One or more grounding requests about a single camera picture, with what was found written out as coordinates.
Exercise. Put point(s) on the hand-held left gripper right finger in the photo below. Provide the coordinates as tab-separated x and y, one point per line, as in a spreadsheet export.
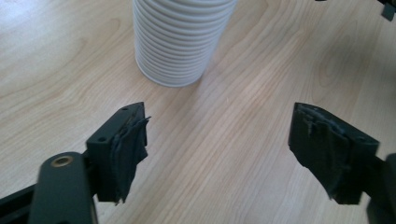
327	149

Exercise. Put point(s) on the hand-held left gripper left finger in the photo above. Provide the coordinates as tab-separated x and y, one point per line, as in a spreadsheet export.
106	155

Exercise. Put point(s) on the stack of white paper cups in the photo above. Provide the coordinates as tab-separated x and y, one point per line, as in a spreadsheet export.
180	46

